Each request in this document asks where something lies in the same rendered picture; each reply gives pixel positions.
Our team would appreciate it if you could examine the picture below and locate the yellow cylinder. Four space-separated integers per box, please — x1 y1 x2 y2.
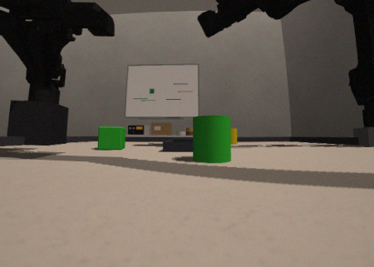
231 128 237 145

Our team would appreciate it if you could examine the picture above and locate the green cube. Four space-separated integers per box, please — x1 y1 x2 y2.
97 126 125 150

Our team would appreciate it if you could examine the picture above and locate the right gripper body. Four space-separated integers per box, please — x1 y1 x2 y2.
198 0 248 37

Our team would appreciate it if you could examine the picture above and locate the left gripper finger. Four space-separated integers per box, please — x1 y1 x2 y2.
0 29 43 87
26 29 76 87

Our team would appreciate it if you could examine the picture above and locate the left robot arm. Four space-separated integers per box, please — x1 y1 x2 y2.
26 28 82 104

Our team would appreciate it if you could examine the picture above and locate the green cylinder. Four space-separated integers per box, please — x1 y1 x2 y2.
193 116 231 163

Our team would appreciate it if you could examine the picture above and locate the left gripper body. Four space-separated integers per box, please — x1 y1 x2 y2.
0 0 115 37

